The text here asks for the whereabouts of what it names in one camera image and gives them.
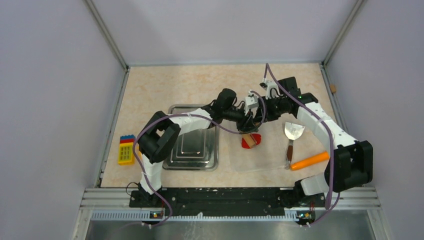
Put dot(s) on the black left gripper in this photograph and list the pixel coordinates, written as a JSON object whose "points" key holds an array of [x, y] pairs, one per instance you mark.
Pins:
{"points": [[246, 123]]}

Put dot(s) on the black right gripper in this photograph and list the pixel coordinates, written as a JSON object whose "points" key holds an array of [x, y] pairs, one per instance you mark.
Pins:
{"points": [[268, 116]]}

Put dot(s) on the red dough piece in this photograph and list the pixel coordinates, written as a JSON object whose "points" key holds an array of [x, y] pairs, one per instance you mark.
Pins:
{"points": [[258, 139]]}

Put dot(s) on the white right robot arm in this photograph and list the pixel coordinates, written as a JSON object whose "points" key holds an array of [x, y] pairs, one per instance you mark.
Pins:
{"points": [[351, 160]]}

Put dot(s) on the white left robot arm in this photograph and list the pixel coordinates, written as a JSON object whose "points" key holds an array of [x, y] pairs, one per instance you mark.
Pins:
{"points": [[157, 139]]}

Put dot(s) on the steel rectangular tray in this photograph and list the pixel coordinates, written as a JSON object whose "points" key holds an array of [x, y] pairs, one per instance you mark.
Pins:
{"points": [[196, 148]]}

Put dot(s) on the small wooden block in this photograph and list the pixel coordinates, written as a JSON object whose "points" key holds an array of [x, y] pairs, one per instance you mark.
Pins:
{"points": [[332, 88]]}

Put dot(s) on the orange carrot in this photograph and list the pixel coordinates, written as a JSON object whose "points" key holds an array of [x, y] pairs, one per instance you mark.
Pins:
{"points": [[321, 157]]}

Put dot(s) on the colourful toy block stack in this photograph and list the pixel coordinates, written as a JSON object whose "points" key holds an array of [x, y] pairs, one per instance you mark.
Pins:
{"points": [[125, 151]]}

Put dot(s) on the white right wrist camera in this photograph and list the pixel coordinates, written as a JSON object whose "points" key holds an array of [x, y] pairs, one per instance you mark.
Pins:
{"points": [[271, 88]]}

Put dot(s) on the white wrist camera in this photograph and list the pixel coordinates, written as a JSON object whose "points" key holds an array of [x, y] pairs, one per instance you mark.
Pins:
{"points": [[251, 101], [271, 88]]}

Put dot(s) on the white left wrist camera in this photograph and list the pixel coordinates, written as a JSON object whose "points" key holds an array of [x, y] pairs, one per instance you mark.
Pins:
{"points": [[251, 101]]}

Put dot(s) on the metal spatula wooden handle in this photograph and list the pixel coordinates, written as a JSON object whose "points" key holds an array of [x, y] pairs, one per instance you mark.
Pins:
{"points": [[292, 131]]}

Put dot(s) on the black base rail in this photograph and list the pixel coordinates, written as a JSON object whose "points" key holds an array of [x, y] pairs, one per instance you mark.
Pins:
{"points": [[225, 201]]}

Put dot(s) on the aluminium frame rail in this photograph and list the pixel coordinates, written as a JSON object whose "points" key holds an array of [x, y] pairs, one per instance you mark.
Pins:
{"points": [[357, 213]]}

